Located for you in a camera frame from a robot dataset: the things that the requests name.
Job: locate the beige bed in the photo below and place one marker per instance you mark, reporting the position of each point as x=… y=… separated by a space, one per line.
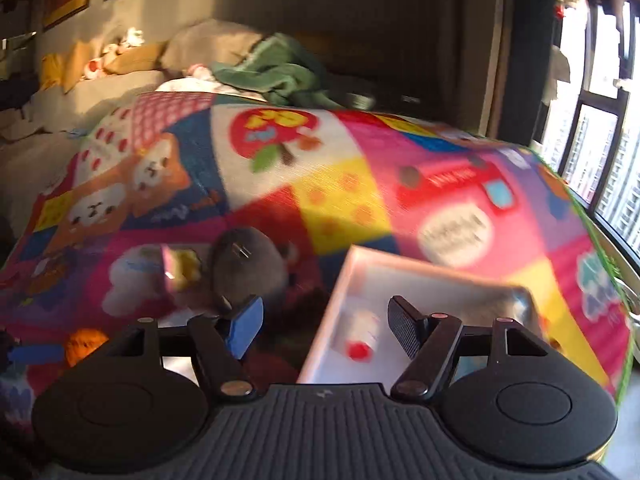
x=55 y=125

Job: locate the beige pillow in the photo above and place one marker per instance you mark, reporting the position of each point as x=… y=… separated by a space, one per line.
x=210 y=45

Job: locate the brown pillow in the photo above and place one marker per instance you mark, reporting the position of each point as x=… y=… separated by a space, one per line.
x=140 y=57

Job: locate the black plush toy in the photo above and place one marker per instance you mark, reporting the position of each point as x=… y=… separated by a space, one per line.
x=250 y=260

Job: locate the orange ball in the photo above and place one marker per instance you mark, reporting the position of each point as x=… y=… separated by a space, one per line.
x=86 y=347

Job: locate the colourful cartoon play mat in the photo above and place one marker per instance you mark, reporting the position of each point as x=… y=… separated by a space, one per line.
x=350 y=195

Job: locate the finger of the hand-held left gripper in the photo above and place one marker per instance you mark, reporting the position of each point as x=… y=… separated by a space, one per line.
x=37 y=354

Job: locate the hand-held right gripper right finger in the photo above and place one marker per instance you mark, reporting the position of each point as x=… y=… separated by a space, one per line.
x=407 y=327

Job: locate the white bottle with red cap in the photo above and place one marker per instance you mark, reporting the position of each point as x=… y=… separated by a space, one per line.
x=361 y=335

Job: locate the green blanket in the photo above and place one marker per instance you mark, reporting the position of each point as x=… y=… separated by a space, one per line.
x=270 y=72

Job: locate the black window frame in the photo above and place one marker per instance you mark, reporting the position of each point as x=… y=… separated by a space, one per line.
x=575 y=125

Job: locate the pink cardboard box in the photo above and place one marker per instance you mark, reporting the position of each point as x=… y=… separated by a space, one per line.
x=365 y=280

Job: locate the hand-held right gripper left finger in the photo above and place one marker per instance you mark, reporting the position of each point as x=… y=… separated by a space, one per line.
x=245 y=327

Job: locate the yellow pillow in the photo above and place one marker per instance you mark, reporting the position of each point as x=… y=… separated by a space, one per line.
x=51 y=71

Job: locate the row of small plush toys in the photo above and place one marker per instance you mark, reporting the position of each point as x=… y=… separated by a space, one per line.
x=112 y=52

